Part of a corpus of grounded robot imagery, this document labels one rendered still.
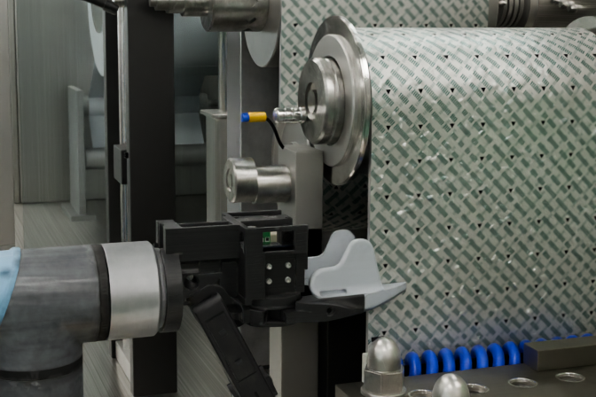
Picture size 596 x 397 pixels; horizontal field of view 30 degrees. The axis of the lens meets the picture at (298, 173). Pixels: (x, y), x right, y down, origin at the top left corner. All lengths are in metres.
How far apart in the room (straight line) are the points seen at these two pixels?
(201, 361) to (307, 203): 0.44
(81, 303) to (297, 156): 0.25
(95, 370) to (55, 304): 0.53
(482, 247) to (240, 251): 0.23
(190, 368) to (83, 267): 0.53
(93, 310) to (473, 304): 0.34
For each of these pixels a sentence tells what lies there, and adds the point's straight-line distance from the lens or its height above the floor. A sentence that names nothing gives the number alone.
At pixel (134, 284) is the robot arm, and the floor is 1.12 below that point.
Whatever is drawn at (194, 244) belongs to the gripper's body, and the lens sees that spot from 0.87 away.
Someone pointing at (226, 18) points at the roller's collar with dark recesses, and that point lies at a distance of 1.17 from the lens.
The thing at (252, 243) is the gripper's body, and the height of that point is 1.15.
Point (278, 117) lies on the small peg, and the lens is 0.97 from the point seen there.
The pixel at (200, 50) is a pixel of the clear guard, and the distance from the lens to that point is 1.94.
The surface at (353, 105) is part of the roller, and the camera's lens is 0.92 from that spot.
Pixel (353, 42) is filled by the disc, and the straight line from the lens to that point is 0.93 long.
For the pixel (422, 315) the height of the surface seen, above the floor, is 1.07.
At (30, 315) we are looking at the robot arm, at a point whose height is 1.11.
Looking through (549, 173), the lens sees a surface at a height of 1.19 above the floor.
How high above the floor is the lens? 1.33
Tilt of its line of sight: 9 degrees down
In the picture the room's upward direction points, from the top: straight up
